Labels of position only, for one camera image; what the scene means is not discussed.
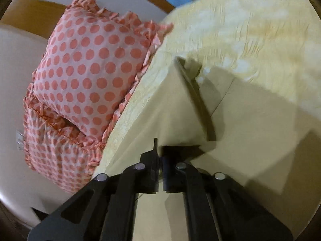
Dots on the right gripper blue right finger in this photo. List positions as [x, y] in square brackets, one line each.
[174, 180]

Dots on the khaki beige pants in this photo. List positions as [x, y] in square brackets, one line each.
[213, 142]

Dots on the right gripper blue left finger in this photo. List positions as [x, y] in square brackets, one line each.
[149, 175]

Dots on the white wall socket plate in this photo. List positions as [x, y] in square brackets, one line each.
[19, 140]

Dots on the polka dot pillow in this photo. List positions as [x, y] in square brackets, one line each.
[91, 65]
[56, 149]

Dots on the cream floral bed sheet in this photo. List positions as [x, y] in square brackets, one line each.
[256, 64]

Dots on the left polka dot pillow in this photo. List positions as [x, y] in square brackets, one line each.
[56, 149]

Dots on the right polka dot pillow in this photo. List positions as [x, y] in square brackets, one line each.
[91, 65]

